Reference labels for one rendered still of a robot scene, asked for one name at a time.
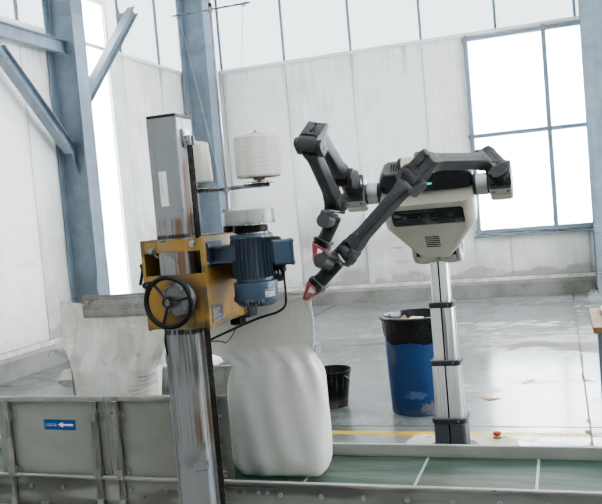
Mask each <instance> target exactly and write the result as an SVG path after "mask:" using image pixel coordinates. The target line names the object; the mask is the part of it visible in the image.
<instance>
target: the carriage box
mask: <svg viewBox="0 0 602 504"><path fill-rule="evenodd" d="M231 235H240V234H234V232H227V233H214V234H202V235H201V237H199V238H192V239H179V240H167V241H157V239H155V240H147V241H140V248H141V258H142V268H143V279H144V283H145V282H149V281H153V280H154V279H155V278H157V277H159V276H161V273H160V263H159V253H171V252H185V251H199V250H200V256H201V266H202V273H195V274H182V275H172V276H176V277H178V278H180V279H181V280H183V281H184V282H185V283H186V284H189V285H190V287H191V288H192V289H193V290H194V292H195V295H196V304H195V308H194V309H193V312H192V315H191V317H190V319H189V320H188V321H187V323H186V324H184V325H183V326H182V327H180V328H177V329H186V328H207V329H211V328H213V327H215V326H217V325H220V324H222V323H225V322H227V321H230V320H232V319H235V318H237V317H240V316H242V315H245V314H247V307H241V306H239V305H238V304H237V302H236V300H235V292H234V289H233V287H234V283H235V282H237V279H234V278H232V270H231V263H223V265H219V266H214V267H208V265H209V262H207V252H206V242H211V241H217V240H221V241H222V245H230V241H231V240H230V236H231ZM175 283H176V282H174V281H171V280H163V281H160V282H159V283H157V284H156V286H157V287H158V288H159V289H160V290H161V291H162V293H163V291H164V290H165V289H166V288H167V287H169V286H170V285H174V284H175ZM220 305H223V308H224V318H221V319H219V320H216V321H214V312H213V308H215V307H217V306H220ZM149 307H150V310H151V312H152V314H153V315H154V317H155V318H156V319H157V320H158V321H160V322H163V318H164V313H165V308H164V307H163V305H162V296H161V295H160V294H159V293H158V292H157V290H156V289H155V288H154V287H153V288H152V290H151V292H150V295H149ZM185 315H186V314H183V315H180V316H175V315H171V314H167V318H166V322H165V324H169V325H171V324H176V323H178V322H180V321H181V320H182V319H183V318H184V317H185ZM147 320H148V330H149V331H153V330H158V329H163V328H160V327H158V326H157V325H155V324H154V323H153V322H152V321H151V320H150V319H149V317H148V315H147Z"/></svg>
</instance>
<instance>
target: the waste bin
mask: <svg viewBox="0 0 602 504"><path fill-rule="evenodd" d="M404 314H405V315H406V317H407V318H408V319H399V318H401V317H402V316H403V315H404ZM411 316H423V317H424V318H412V319H409V318H410V317H411ZM397 318H398V319H397ZM379 319H380V320H381V321H382V330H383V334H384V336H385V345H386V354H387V364H388V373H389V382H390V391H391V400H392V409H393V411H394V413H396V414H398V415H402V416H409V417H426V416H434V414H435V412H436V411H435V398H434V385H433V372H432V366H431V363H430V361H431V359H432V358H433V357H434V351H433V338H432V325H431V312H430V308H411V309H401V310H395V311H389V312H386V313H383V314H381V315H380V316H379Z"/></svg>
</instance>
